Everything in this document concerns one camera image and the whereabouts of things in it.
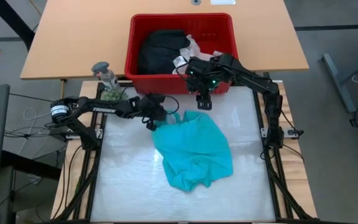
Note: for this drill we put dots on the grey metal desk leg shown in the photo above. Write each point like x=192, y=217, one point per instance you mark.
x=337, y=81

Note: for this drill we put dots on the black diagonal desk beam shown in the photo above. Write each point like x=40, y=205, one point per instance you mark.
x=11, y=21

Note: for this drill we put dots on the white desk socket plate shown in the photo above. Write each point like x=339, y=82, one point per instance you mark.
x=222, y=2

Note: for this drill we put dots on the red plastic laundry bin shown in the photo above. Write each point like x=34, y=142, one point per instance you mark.
x=210, y=28

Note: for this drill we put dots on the green potted succulent plant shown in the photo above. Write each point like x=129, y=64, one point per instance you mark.
x=112, y=96

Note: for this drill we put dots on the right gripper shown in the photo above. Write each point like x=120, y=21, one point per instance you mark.
x=205, y=77

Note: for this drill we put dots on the black jacket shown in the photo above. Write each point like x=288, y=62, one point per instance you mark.
x=160, y=53

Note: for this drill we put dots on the teal garment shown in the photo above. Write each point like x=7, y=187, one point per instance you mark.
x=194, y=149

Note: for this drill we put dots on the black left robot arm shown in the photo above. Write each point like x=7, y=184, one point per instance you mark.
x=104, y=109

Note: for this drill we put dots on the orange wooden desk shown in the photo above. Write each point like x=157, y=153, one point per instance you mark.
x=73, y=37

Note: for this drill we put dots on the clear spray bottle grey head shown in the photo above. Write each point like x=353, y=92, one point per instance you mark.
x=101, y=67

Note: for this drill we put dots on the white garment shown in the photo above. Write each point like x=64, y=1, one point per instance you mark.
x=193, y=48

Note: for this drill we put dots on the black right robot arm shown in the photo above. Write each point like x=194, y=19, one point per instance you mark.
x=253, y=77

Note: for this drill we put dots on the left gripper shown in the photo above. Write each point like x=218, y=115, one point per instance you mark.
x=154, y=107

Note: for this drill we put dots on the black aluminium table frame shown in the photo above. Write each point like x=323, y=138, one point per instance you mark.
x=94, y=174

